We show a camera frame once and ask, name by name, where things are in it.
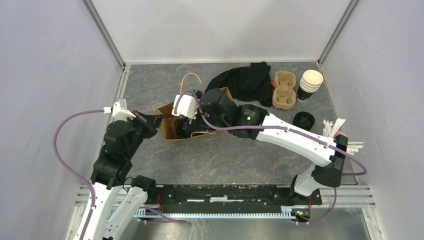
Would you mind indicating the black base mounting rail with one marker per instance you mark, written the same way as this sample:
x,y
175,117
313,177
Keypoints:
x,y
228,199

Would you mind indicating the red small object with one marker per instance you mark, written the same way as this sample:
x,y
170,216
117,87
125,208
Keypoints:
x,y
273,86

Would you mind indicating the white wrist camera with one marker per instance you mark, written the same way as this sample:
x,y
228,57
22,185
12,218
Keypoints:
x,y
186,107
119,110

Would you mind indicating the stack of black lids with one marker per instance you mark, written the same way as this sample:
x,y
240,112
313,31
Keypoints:
x,y
304,120

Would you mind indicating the stack of white paper cups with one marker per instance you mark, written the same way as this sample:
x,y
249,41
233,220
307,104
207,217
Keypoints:
x,y
309,83

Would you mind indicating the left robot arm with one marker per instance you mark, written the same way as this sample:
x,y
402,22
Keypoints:
x,y
121,141

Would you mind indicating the brown paper bag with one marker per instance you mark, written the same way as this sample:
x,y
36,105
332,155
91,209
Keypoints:
x,y
170,125

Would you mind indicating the black cloth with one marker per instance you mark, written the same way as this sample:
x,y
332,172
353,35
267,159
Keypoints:
x,y
247,83

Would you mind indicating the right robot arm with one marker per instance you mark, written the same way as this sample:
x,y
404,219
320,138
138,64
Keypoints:
x,y
249,121

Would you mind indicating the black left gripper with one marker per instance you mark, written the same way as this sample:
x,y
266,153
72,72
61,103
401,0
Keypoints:
x,y
151,122

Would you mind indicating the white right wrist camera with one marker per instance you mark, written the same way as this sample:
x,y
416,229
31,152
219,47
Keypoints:
x,y
186,107

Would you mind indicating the brown cardboard cup carrier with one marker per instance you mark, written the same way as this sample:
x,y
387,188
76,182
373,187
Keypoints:
x,y
284,96

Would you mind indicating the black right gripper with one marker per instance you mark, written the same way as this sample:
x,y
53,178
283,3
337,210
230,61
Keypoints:
x,y
196,124

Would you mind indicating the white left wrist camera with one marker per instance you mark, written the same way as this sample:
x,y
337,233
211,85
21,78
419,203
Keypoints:
x,y
119,110

